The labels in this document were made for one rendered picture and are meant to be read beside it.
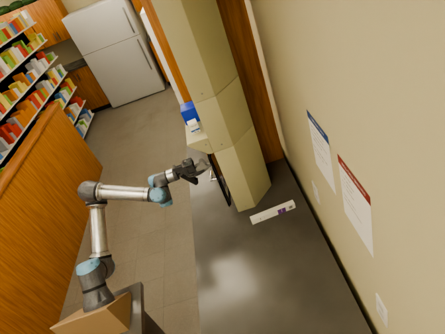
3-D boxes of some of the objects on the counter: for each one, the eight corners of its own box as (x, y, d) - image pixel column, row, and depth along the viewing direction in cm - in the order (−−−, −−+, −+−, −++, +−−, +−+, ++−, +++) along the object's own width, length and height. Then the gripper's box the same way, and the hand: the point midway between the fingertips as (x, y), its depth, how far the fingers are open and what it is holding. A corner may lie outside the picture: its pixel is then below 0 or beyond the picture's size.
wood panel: (283, 155, 229) (222, -85, 147) (284, 158, 227) (222, -85, 144) (216, 177, 233) (121, -45, 151) (217, 179, 231) (120, -44, 148)
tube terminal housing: (265, 168, 224) (232, 63, 179) (277, 199, 198) (244, 86, 153) (230, 179, 226) (190, 79, 181) (238, 212, 200) (193, 104, 155)
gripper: (171, 172, 176) (208, 160, 175) (171, 162, 184) (207, 150, 182) (177, 183, 181) (214, 171, 180) (177, 173, 189) (212, 162, 187)
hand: (210, 165), depth 183 cm, fingers closed
